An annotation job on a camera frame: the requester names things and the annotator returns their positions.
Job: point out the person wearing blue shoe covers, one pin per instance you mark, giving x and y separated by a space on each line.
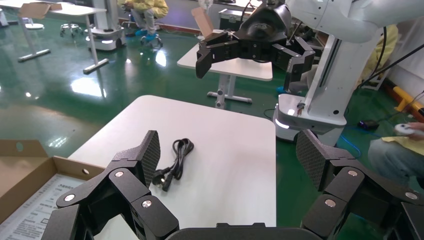
149 8

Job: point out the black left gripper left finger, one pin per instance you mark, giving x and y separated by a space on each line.
126 185

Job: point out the wheeled metal stool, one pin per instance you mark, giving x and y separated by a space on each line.
71 26

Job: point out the yellow floor guard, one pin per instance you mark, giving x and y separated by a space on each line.
402 94

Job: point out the printed paper sheet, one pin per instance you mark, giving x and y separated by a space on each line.
36 212

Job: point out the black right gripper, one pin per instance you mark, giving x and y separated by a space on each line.
265 30

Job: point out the black power adapter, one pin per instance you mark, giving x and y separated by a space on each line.
367 125

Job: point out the black equipment case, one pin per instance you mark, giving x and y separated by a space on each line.
228 21

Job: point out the person in yellow coat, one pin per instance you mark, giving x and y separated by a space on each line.
391 43

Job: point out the white robot wheeled base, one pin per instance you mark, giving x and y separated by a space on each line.
311 122

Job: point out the brown cardboard storage box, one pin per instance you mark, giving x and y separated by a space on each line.
20 172

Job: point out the white game controller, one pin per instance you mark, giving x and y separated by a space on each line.
402 129

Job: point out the blue wheeled stool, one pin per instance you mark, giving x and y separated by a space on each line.
150 38

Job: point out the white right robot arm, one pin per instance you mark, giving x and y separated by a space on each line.
348 16

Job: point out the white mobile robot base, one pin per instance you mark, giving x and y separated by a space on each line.
106 36

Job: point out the open cardboard box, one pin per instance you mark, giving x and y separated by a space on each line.
202 21

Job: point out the operator hand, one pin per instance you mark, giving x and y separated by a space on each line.
418 127

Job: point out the long white table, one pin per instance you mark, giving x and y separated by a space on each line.
73 10

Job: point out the operator in grey trousers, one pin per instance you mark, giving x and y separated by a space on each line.
391 159

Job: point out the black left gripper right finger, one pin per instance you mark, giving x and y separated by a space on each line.
344 185

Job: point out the white table with grey leg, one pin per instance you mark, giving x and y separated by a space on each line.
238 68

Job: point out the white robot torso column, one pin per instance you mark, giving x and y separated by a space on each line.
338 82

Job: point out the flat cardboard box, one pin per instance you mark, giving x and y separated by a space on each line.
33 10

